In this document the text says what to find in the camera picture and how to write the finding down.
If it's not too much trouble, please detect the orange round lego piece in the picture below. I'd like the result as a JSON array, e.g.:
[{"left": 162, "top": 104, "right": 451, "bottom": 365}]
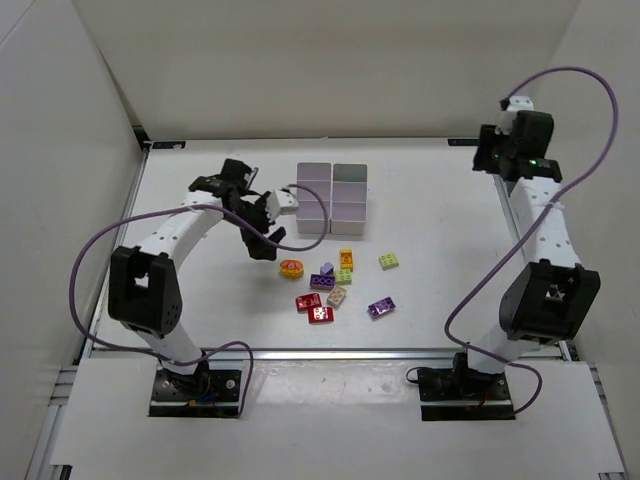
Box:
[{"left": 279, "top": 259, "right": 304, "bottom": 279}]

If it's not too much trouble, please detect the orange lego brick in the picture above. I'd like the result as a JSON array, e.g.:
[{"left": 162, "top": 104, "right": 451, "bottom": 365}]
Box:
[{"left": 339, "top": 249, "right": 354, "bottom": 271}]

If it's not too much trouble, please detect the light green lego brick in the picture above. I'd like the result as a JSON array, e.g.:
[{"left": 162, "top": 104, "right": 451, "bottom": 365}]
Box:
[
  {"left": 334, "top": 269, "right": 352, "bottom": 285},
  {"left": 378, "top": 253, "right": 399, "bottom": 270}
]

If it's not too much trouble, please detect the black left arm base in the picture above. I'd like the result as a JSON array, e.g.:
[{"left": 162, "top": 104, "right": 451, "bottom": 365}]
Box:
[{"left": 148, "top": 369, "right": 242, "bottom": 418}]

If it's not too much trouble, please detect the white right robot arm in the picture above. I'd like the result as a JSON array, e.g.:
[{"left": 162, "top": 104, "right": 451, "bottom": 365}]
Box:
[{"left": 467, "top": 110, "right": 601, "bottom": 375}]

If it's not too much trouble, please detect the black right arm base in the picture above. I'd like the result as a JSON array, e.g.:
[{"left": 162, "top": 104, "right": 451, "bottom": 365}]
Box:
[{"left": 405, "top": 367, "right": 516, "bottom": 422}]

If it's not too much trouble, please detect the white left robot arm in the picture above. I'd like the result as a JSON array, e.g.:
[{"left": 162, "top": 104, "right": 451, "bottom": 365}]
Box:
[{"left": 108, "top": 159, "right": 298, "bottom": 377}]

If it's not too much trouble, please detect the purple lego brick with holes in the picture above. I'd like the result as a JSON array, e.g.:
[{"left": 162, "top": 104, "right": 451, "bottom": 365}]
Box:
[{"left": 309, "top": 274, "right": 336, "bottom": 291}]

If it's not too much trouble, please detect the red lego brick left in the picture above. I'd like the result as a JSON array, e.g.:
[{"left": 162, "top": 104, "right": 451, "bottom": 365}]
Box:
[{"left": 295, "top": 293, "right": 322, "bottom": 313}]

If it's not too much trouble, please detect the small lilac lego brick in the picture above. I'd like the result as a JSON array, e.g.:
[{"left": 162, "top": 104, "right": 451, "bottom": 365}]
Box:
[{"left": 320, "top": 262, "right": 334, "bottom": 276}]

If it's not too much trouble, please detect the red lego brick with dots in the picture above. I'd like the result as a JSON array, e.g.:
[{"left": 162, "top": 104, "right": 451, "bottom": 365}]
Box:
[{"left": 307, "top": 306, "right": 334, "bottom": 325}]

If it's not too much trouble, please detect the tan lego brick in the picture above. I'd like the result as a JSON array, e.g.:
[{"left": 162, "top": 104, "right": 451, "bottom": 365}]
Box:
[{"left": 326, "top": 285, "right": 347, "bottom": 308}]

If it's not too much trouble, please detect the purple lego brick right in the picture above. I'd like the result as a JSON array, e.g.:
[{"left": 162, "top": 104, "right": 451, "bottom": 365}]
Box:
[{"left": 367, "top": 297, "right": 396, "bottom": 319}]

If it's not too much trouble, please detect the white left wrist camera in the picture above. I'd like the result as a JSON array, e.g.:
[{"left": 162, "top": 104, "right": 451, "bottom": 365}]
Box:
[{"left": 265, "top": 189, "right": 299, "bottom": 221}]

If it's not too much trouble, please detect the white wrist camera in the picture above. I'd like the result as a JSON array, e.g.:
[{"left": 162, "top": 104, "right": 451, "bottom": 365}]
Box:
[
  {"left": 495, "top": 95, "right": 534, "bottom": 136},
  {"left": 265, "top": 189, "right": 299, "bottom": 221}
]

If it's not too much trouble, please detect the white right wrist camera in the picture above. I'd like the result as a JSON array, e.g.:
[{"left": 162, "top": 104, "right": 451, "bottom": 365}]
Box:
[{"left": 495, "top": 95, "right": 534, "bottom": 136}]

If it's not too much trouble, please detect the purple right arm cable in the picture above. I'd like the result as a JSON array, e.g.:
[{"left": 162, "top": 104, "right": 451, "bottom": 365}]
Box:
[{"left": 443, "top": 65, "right": 619, "bottom": 414}]

